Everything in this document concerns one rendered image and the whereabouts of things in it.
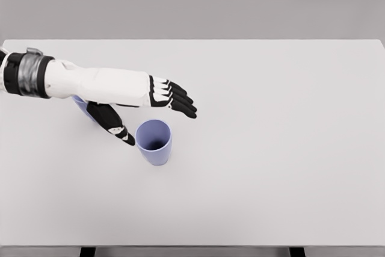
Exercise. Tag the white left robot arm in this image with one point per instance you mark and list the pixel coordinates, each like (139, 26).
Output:
(33, 72)

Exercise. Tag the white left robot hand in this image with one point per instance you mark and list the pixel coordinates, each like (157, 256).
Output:
(120, 88)

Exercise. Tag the lavender plastic cup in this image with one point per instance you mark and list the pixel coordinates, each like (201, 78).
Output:
(154, 139)
(81, 106)

